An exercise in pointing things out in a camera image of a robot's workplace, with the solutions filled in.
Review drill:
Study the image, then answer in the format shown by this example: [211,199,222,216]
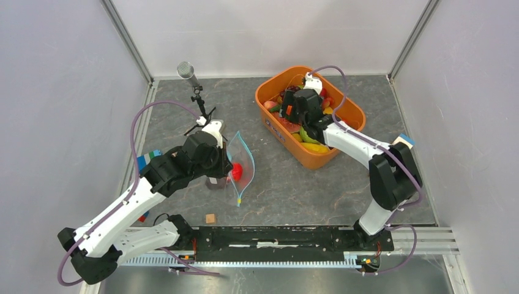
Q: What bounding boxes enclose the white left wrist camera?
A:
[196,116,225,148]

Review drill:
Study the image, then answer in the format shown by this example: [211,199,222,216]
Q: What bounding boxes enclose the green chili pepper toy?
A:
[269,105,281,113]

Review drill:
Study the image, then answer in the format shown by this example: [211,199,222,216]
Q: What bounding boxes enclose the orange plastic bin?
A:
[255,66,366,170]

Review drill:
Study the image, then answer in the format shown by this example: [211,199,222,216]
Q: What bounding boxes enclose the small wooden cube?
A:
[205,214,217,224]

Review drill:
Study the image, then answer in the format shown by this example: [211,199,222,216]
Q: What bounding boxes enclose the dark purple mangosteen toy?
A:
[205,177,228,190]

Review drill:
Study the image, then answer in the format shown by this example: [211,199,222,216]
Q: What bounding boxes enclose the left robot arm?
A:
[58,127,233,285]

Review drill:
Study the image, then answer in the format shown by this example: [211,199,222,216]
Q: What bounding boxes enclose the black tripod microphone stand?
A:
[177,61,216,136]

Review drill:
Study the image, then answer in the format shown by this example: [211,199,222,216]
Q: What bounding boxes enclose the clear zip top bag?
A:
[210,131,255,207]

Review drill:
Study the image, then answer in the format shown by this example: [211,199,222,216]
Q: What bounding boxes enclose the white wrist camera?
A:
[196,116,225,148]
[303,72,323,94]

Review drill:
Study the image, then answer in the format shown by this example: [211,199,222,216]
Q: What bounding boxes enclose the red strawberry toy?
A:
[229,162,243,181]

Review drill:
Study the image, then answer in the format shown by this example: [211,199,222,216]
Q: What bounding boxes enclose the pink peach toy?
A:
[263,100,278,111]

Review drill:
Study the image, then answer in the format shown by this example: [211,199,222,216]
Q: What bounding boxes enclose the yellow lemon toy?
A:
[301,142,330,154]

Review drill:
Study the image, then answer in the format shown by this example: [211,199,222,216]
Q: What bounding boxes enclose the watermelon slice toy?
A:
[271,111,301,134]

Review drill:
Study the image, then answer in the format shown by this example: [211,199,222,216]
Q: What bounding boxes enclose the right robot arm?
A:
[280,89,423,250]

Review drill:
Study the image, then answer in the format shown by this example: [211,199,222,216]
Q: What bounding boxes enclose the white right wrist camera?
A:
[303,72,323,94]

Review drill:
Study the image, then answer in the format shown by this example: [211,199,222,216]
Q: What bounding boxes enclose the lychee cluster toy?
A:
[319,88,335,110]

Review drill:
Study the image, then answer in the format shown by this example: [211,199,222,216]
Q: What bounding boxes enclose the blue green white block stack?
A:
[137,149,162,172]

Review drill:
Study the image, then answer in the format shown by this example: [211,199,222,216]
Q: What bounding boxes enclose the dark purple grape bunch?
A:
[286,86,301,92]

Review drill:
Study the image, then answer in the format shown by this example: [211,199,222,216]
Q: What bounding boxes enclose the green cabbage toy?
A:
[299,126,321,145]

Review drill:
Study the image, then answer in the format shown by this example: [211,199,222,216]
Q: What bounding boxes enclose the red blue small block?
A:
[138,211,149,222]

